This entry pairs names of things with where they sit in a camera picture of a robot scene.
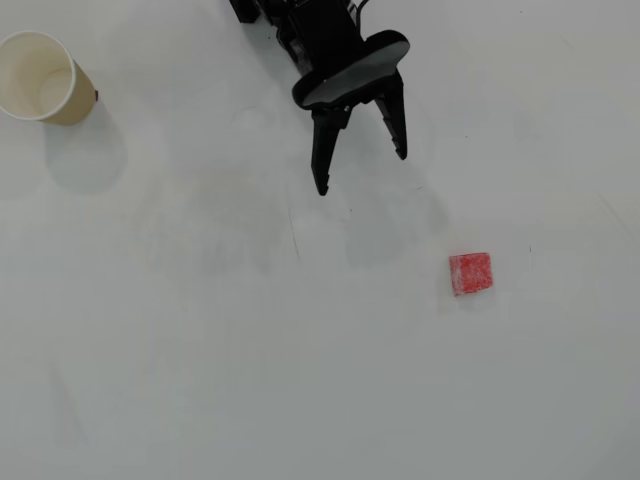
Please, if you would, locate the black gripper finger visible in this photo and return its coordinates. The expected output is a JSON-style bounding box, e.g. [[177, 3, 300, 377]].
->
[[309, 102, 352, 198], [372, 67, 409, 162]]

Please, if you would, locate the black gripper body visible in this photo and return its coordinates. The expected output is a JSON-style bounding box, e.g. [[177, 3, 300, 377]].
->
[[274, 0, 374, 77]]

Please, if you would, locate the red foam cube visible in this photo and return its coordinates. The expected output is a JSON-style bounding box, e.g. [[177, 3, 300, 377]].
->
[[448, 251, 495, 298]]

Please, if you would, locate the beige paper cup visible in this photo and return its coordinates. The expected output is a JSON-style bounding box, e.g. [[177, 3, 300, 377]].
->
[[0, 30, 100, 127]]

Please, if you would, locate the black oval webcam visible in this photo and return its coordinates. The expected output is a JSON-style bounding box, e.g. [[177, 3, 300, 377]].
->
[[291, 29, 413, 112]]

